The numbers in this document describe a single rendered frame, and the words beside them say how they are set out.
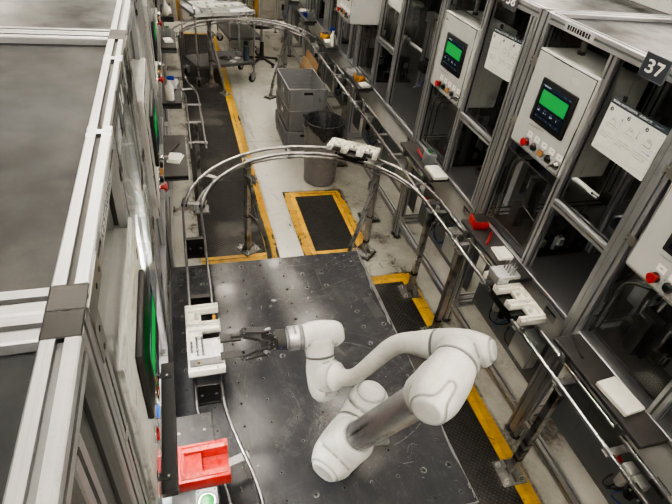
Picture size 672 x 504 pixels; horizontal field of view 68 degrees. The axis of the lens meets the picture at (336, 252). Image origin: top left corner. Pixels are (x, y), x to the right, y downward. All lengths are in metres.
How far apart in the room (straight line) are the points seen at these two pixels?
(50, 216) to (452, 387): 0.98
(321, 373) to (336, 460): 0.29
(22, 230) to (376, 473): 1.57
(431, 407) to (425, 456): 0.82
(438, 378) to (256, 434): 0.97
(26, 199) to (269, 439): 1.44
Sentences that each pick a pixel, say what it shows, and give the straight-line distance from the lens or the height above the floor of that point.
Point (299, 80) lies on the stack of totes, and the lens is 5.75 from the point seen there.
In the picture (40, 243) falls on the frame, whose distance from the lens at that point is 0.83.
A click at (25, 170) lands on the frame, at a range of 1.01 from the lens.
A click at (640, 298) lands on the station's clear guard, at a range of 2.31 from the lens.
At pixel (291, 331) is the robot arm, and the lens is 1.78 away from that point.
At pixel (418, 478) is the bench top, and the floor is 0.68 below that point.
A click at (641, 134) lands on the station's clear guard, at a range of 2.26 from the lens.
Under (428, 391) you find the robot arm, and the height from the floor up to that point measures 1.45.
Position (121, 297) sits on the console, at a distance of 0.99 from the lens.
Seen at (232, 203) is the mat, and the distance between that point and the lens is 4.49.
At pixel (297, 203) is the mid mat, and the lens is 4.52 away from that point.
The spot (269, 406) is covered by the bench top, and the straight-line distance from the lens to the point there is 2.18.
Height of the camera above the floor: 2.48
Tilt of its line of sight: 38 degrees down
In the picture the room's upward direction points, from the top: 8 degrees clockwise
